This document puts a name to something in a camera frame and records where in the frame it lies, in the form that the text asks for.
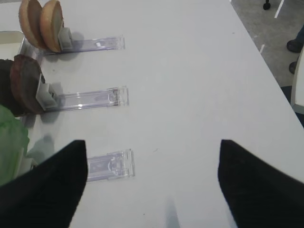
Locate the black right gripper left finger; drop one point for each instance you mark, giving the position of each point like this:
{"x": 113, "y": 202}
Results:
{"x": 47, "y": 196}

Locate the chair caster wheel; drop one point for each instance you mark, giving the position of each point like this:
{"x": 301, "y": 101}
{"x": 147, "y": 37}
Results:
{"x": 266, "y": 5}

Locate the green lettuce leaf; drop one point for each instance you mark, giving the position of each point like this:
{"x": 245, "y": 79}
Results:
{"x": 13, "y": 144}

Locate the clear patty pusher rail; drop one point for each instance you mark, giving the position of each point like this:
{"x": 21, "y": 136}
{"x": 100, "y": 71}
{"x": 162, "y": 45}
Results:
{"x": 50, "y": 101}

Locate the brown meat patty outer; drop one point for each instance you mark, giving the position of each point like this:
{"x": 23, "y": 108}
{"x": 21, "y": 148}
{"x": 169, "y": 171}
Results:
{"x": 15, "y": 77}

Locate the bread slice near tray right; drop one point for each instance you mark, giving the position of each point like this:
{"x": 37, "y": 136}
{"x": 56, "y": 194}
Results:
{"x": 29, "y": 19}

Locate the brown meat patty inner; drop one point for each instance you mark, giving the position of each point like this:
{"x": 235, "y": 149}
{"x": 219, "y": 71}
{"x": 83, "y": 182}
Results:
{"x": 6, "y": 97}

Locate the brown meat patty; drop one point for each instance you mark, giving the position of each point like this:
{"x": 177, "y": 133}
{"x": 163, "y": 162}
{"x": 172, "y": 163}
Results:
{"x": 15, "y": 77}
{"x": 6, "y": 97}

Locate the metal tray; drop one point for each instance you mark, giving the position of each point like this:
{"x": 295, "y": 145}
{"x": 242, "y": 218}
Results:
{"x": 10, "y": 43}

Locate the clear lettuce pusher rail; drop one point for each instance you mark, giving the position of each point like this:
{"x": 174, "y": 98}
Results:
{"x": 111, "y": 165}

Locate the clear bread pusher rail right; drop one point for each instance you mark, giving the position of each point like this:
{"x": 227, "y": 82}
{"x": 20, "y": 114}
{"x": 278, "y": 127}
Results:
{"x": 70, "y": 45}

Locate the person's dark shoe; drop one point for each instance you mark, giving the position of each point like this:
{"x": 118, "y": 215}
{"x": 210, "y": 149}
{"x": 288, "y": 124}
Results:
{"x": 294, "y": 46}

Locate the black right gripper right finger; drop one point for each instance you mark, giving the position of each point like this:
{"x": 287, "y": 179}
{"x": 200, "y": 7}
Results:
{"x": 258, "y": 195}

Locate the bread slice far right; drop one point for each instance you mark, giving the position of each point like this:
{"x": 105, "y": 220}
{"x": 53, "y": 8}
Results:
{"x": 51, "y": 22}

